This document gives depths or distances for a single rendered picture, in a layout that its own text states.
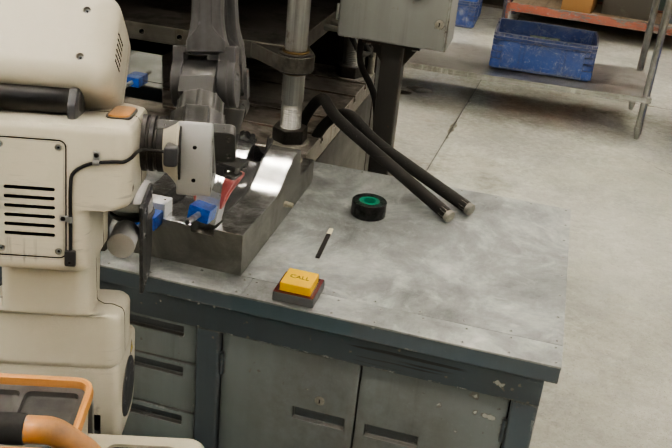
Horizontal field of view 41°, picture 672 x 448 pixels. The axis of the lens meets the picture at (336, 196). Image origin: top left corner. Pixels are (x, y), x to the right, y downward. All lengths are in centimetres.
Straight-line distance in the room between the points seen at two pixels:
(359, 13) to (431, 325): 104
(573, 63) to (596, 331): 239
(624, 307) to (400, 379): 190
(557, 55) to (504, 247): 347
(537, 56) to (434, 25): 304
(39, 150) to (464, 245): 102
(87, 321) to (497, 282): 83
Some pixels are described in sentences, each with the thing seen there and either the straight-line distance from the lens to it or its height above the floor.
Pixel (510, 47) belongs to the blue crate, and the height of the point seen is 39.
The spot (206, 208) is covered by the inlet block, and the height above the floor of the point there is 94.
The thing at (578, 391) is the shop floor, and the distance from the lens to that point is 302.
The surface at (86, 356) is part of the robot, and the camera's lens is 148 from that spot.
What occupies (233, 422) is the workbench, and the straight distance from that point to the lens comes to 195.
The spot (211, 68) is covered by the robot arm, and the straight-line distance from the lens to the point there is 142.
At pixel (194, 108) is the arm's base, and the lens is 135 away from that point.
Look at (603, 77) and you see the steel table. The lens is 560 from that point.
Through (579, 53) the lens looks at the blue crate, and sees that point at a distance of 539.
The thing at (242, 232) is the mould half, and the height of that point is 89.
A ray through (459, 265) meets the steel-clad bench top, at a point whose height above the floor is 80.
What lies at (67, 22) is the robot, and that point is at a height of 135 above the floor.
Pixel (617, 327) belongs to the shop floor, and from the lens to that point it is 342.
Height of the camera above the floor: 168
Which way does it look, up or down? 25 degrees down
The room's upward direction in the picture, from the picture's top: 6 degrees clockwise
